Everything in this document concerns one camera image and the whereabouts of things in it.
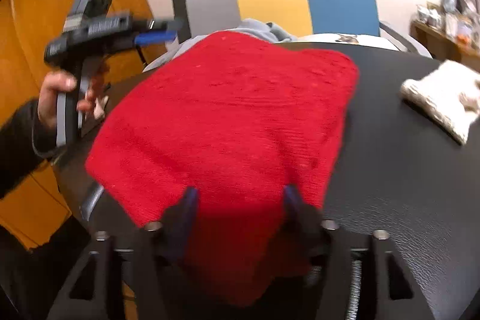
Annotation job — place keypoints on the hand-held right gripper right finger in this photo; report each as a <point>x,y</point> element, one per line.
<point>294,203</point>

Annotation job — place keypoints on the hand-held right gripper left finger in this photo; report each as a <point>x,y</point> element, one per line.
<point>187,215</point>

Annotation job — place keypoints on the white knit sweater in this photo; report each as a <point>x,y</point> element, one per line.
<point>438,94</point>

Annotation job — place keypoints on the glass jar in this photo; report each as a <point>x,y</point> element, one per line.
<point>423,14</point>
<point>435,18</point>

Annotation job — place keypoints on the person's left hand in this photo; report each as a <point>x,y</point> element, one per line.
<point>48,102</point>

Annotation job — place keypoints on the person's left forearm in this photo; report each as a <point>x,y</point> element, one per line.
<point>18,143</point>

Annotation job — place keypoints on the wooden desk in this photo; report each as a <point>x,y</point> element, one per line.
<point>442,44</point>

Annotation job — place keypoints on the light blue garment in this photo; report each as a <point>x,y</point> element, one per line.
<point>258,29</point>

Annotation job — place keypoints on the red knit sweater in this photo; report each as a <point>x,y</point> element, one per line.
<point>225,109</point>

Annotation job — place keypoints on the white printed pillow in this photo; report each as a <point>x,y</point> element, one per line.
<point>367,40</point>

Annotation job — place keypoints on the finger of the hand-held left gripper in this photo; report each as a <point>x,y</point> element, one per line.
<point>157,24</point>
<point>157,38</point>

